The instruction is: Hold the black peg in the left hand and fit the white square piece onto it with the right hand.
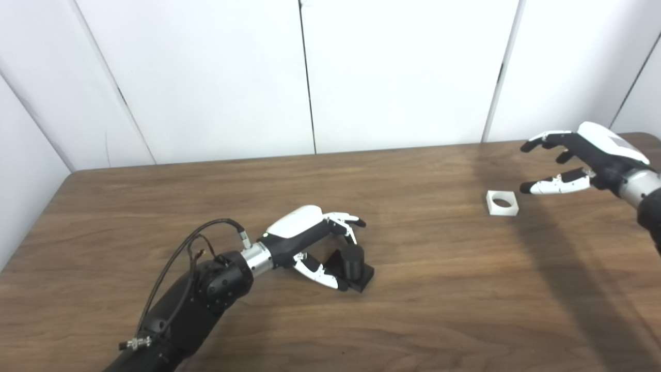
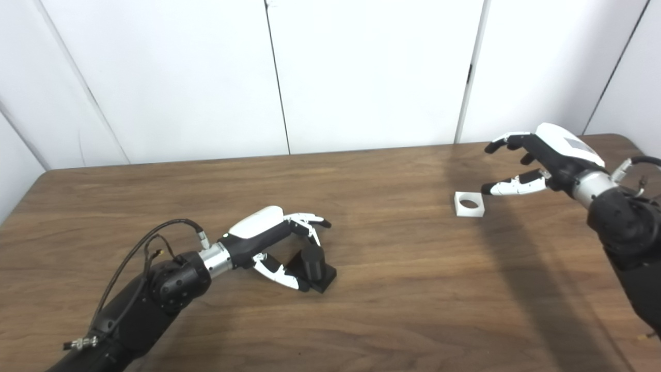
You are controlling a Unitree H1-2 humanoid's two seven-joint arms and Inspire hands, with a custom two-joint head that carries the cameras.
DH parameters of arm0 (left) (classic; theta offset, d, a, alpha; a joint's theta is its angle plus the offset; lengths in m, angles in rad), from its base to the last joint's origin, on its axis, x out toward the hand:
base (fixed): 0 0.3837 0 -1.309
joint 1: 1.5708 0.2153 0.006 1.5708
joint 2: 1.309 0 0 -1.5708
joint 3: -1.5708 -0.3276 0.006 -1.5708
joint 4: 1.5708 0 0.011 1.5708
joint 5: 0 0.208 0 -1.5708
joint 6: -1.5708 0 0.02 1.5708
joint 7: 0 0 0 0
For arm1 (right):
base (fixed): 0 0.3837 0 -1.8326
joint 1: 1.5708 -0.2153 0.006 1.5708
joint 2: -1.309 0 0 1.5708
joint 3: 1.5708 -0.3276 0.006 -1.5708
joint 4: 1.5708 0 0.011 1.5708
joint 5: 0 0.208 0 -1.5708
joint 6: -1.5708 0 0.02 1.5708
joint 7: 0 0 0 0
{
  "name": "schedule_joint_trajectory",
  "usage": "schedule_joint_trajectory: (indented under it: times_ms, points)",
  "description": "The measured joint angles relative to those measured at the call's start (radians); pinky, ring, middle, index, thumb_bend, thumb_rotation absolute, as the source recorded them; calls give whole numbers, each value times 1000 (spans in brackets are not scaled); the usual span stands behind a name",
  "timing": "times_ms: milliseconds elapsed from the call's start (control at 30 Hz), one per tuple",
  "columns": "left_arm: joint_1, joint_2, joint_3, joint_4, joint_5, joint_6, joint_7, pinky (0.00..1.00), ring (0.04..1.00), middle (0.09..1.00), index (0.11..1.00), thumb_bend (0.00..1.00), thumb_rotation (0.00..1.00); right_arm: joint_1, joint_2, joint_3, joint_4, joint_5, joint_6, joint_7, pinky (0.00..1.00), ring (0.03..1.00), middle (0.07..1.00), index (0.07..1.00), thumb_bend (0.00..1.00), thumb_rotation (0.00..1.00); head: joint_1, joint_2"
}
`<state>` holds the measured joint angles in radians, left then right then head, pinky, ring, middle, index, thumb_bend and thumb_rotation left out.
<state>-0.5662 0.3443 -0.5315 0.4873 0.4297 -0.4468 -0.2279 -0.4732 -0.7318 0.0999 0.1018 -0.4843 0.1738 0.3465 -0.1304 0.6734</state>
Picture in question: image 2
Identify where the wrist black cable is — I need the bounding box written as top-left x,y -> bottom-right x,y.
62,219 -> 211,352
612,156 -> 661,184

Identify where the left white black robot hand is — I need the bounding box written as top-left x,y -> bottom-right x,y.
221,206 -> 332,292

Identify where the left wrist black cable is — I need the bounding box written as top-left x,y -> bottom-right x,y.
62,219 -> 211,352

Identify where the white square piece with hole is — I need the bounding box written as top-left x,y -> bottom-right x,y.
454,191 -> 486,218

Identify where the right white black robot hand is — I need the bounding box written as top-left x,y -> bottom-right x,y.
481,122 -> 606,197

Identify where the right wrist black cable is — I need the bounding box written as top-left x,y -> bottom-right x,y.
612,156 -> 661,184

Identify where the black peg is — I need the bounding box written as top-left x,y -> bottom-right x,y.
286,244 -> 337,294

